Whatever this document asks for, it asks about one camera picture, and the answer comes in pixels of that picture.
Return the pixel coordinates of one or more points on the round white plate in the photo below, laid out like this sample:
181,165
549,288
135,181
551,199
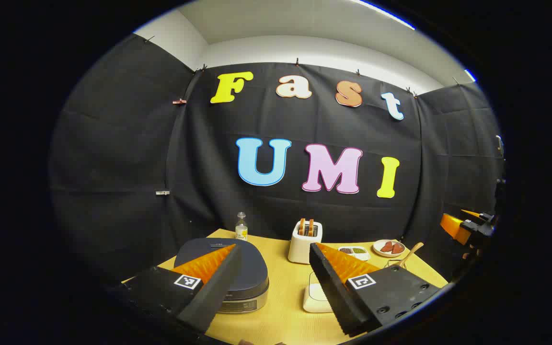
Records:
376,249

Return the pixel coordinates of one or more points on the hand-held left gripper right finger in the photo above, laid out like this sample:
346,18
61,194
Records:
333,292

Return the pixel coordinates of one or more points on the silver and black rice cooker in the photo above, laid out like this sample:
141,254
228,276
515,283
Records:
249,273

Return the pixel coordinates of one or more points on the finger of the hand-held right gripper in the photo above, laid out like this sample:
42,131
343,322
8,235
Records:
452,225
472,214

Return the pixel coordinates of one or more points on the white divided dish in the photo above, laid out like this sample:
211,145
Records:
367,254

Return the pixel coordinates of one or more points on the white toaster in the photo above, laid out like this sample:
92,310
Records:
300,249

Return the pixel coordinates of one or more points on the red meat piece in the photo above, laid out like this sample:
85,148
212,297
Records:
397,248
387,247

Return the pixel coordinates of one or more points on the wooden spoon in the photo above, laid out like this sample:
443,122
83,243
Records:
410,254

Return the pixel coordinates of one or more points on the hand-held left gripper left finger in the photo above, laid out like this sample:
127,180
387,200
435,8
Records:
218,287

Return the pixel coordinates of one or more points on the bread slice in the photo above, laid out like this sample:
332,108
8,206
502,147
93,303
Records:
302,227
310,227

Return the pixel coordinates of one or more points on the small glass bottle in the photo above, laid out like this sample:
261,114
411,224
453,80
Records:
241,229

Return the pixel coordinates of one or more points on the clear plastic rice box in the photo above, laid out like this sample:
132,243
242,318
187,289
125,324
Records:
315,302

